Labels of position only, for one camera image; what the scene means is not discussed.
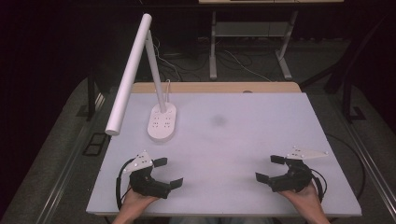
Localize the white desk lamp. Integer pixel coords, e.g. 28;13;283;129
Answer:
105;12;177;144

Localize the black metal stand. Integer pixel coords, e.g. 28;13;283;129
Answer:
300;15;369;124

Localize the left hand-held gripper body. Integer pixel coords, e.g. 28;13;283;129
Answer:
122;150;172;200

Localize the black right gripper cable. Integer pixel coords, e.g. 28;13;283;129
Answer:
309;167;329;203

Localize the person's right hand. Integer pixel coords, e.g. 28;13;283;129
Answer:
278;181;325;216

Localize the black floor frame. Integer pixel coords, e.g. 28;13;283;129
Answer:
81;133;109;157

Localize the grey metal frame desk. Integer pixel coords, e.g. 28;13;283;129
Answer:
198;0;346;81

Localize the white floor cable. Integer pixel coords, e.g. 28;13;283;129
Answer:
222;49;274;83

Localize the thin black floor cable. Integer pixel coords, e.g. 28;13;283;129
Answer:
325;133;366;201

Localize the person's left hand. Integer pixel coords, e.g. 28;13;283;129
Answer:
120;186;160;216

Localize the large white table mat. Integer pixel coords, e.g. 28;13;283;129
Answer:
86;91;362;217

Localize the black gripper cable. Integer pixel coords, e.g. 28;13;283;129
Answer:
115;158;135;210
309;167;329;203

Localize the white lamp cable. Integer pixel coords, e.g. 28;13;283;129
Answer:
164;78;172;105

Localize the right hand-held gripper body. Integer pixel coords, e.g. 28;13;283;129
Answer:
269;147;330;193

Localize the metal floor rail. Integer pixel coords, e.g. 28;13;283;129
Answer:
335;108;396;204
35;124;92;224

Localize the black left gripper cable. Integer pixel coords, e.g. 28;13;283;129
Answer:
115;158;135;210

